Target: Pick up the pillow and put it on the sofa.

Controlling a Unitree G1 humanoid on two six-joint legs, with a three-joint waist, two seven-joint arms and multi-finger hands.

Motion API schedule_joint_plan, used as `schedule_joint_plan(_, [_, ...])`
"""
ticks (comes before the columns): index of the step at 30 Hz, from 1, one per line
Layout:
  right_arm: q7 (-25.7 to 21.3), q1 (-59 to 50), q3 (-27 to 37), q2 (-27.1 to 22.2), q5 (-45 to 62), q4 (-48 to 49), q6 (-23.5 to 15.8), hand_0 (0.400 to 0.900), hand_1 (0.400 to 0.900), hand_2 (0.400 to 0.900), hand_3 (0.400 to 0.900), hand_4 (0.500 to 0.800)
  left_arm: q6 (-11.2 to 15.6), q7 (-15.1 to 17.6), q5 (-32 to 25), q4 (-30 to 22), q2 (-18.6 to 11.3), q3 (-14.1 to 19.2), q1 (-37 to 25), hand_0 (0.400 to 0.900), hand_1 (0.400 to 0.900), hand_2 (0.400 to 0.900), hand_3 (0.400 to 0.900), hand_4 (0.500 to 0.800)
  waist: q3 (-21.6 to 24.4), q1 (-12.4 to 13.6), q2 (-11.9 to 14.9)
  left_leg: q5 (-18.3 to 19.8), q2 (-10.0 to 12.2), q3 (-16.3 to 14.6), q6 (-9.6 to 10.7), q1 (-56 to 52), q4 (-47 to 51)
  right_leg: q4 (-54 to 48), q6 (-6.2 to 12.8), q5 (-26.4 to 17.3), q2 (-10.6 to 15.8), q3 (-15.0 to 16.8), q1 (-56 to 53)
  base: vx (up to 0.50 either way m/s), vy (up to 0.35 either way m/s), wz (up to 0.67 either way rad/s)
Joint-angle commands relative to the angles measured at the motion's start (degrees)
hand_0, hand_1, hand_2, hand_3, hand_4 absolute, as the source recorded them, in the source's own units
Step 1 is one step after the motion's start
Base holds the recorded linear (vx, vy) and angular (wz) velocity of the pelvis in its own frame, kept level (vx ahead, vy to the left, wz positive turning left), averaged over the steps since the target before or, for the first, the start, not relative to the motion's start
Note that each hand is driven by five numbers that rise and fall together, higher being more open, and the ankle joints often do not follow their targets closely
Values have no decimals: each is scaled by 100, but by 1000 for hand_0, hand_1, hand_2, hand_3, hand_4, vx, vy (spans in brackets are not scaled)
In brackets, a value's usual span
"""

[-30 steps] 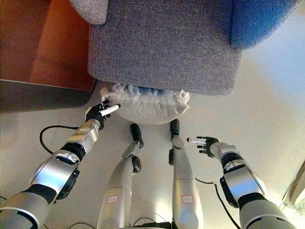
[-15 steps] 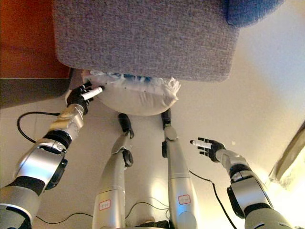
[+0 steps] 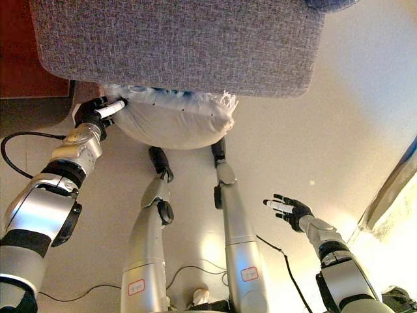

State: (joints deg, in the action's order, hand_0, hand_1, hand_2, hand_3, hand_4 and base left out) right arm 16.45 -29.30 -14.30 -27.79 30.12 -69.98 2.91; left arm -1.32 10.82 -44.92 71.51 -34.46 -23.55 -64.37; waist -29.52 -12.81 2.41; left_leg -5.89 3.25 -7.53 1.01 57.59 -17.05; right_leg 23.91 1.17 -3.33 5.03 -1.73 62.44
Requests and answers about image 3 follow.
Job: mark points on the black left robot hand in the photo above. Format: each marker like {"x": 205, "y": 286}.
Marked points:
{"x": 88, "y": 112}

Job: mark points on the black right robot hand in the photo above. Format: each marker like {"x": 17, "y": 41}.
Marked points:
{"x": 293, "y": 212}

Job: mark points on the white fringed pillow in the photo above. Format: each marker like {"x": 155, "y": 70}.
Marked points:
{"x": 169, "y": 124}

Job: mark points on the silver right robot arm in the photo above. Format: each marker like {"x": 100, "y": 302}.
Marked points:
{"x": 339, "y": 277}

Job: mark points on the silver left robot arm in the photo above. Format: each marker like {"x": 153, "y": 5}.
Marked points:
{"x": 42, "y": 215}

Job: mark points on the grey fabric armchair sofa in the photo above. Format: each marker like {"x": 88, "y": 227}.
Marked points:
{"x": 176, "y": 45}

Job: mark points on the black left robot foot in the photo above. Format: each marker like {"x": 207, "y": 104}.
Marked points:
{"x": 159, "y": 161}

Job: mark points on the black robot foot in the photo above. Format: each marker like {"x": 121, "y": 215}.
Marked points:
{"x": 159, "y": 161}
{"x": 219, "y": 151}

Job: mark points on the black right robot foot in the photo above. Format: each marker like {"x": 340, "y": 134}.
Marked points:
{"x": 219, "y": 151}

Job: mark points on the black robot pelvis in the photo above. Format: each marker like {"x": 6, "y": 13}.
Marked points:
{"x": 208, "y": 306}

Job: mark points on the dark lumpy object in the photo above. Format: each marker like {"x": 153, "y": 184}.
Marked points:
{"x": 399, "y": 300}

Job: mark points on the silver left robot leg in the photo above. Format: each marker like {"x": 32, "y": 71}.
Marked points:
{"x": 145, "y": 247}

